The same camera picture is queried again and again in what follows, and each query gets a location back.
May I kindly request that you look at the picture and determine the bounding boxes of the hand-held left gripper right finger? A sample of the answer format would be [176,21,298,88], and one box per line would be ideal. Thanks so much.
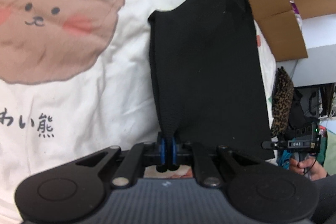
[169,135,263,188]

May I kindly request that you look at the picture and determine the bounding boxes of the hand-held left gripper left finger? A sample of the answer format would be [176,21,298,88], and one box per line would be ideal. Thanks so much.
[75,132,168,188]

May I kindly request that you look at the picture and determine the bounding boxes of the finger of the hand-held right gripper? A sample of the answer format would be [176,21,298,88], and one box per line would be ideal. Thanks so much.
[262,141,288,149]

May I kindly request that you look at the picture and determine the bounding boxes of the black shorts teddy print lining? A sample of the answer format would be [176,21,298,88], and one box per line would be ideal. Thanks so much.
[147,0,275,160]

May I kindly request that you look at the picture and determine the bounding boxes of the person's right hand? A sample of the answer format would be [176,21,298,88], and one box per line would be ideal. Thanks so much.
[291,160,328,181]

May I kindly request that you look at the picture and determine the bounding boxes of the green cloth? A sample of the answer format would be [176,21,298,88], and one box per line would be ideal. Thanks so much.
[321,130,336,169]

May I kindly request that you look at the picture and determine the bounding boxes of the black bag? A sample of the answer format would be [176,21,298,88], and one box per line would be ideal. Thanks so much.
[287,88,313,135]

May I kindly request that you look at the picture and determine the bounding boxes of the leopard print cloth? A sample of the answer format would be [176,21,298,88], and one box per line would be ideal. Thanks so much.
[270,67,294,136]

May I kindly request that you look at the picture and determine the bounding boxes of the person's grey trousers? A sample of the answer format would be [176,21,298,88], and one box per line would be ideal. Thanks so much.
[311,173,336,224]

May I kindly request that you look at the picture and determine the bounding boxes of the cream bear print blanket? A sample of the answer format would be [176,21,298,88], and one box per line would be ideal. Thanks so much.
[0,0,279,222]

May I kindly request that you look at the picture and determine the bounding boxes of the purple refill pouch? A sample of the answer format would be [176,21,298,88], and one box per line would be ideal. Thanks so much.
[289,0,300,17]

